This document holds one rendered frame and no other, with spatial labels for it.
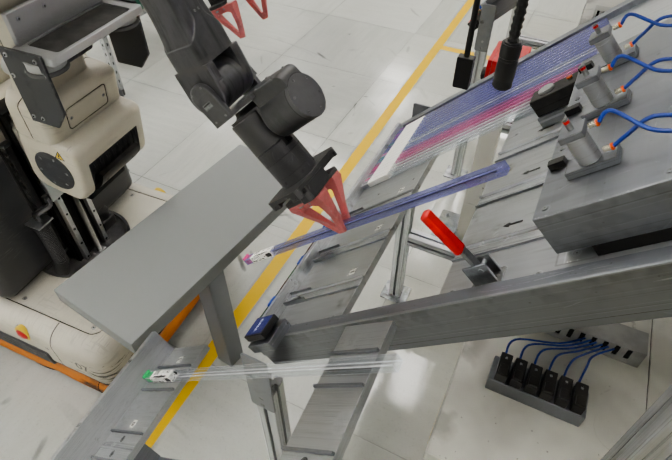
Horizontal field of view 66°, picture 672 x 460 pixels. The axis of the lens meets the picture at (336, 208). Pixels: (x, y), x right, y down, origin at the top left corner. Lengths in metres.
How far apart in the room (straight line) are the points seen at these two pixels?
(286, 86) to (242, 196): 0.74
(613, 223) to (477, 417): 0.54
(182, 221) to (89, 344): 0.45
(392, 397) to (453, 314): 1.07
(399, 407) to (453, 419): 0.69
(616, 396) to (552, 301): 0.55
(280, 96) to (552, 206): 0.32
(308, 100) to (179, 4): 0.18
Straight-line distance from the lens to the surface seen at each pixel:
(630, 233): 0.53
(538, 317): 0.57
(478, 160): 1.78
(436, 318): 0.63
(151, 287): 1.18
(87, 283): 1.24
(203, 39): 0.65
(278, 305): 0.94
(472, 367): 1.02
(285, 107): 0.61
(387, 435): 1.62
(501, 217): 0.70
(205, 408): 1.69
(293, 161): 0.67
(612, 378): 1.10
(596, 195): 0.52
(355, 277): 0.82
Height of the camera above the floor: 1.49
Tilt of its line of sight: 44 degrees down
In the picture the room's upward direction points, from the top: straight up
